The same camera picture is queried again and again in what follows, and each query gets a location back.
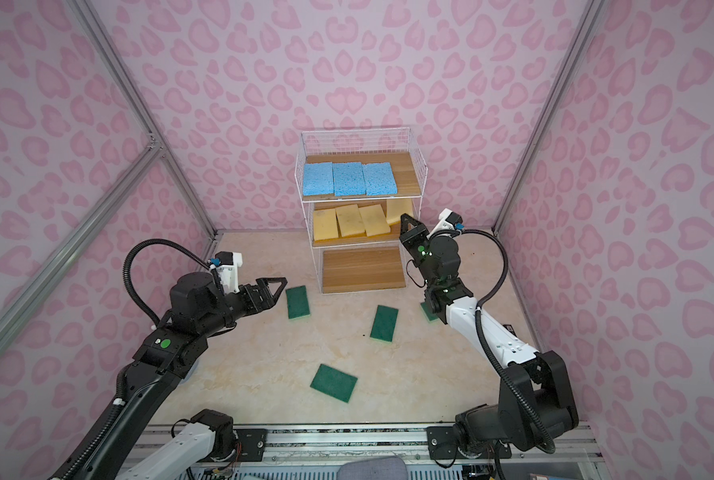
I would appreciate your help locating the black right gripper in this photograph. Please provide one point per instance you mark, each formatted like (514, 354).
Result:
(412, 238)

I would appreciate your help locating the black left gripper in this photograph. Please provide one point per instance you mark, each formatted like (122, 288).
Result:
(245, 291)

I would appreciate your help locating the green scouring pad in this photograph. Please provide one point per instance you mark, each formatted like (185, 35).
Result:
(297, 303)
(334, 383)

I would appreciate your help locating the blue sponge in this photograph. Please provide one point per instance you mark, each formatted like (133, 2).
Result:
(379, 179)
(348, 179)
(318, 179)

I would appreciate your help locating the small yellow sponge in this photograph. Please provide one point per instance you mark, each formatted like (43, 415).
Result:
(325, 225)

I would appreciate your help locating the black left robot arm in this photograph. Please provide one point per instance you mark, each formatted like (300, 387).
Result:
(199, 310)

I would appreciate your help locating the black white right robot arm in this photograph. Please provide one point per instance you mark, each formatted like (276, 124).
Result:
(536, 402)

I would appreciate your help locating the green sponge right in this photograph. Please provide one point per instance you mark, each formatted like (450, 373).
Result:
(428, 313)

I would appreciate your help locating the green sponge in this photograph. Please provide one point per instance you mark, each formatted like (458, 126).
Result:
(384, 324)
(428, 313)

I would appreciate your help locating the green sponge middle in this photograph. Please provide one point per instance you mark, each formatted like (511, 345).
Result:
(384, 324)

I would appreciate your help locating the green scouring pad front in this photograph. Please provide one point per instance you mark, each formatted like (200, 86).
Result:
(334, 383)

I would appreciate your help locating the grey chair back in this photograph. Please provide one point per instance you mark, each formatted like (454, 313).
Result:
(381, 468)

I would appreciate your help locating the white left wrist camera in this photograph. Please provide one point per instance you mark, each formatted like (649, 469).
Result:
(224, 267)

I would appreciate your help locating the white wire wooden shelf rack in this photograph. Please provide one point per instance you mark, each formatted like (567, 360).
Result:
(361, 263)

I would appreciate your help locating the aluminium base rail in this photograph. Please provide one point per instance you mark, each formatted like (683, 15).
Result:
(317, 451)

